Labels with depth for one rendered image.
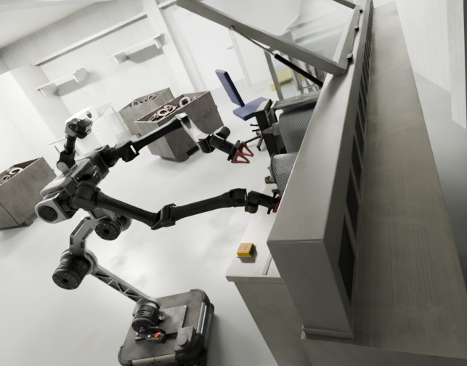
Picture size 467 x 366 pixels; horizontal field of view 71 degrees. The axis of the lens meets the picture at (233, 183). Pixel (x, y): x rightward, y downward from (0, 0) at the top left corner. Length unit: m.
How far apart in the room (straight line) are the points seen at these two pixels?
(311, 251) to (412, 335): 0.22
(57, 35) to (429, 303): 9.47
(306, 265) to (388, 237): 0.30
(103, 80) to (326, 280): 9.10
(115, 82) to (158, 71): 1.20
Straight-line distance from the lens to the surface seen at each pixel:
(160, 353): 2.43
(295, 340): 1.85
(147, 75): 8.94
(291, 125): 1.56
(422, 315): 0.62
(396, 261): 0.69
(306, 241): 0.44
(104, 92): 9.50
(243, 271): 1.56
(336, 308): 0.55
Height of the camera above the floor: 1.95
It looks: 28 degrees down
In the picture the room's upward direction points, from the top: 24 degrees counter-clockwise
